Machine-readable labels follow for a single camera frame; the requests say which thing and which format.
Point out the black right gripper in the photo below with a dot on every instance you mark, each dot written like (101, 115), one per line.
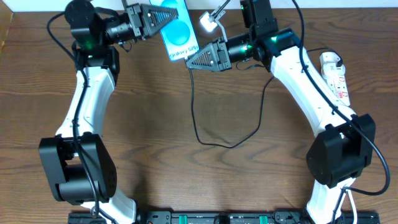
(222, 55)

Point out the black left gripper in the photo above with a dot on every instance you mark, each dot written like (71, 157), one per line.
(135, 22)

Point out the blue smartphone lit screen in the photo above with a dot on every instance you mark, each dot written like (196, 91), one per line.
(179, 37)

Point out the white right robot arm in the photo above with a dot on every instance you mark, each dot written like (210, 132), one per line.
(344, 142)

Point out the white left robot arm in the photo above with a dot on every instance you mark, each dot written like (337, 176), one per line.
(77, 165)

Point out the white power strip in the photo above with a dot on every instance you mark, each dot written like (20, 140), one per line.
(333, 73)

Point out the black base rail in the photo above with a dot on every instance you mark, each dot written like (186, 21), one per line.
(281, 216)

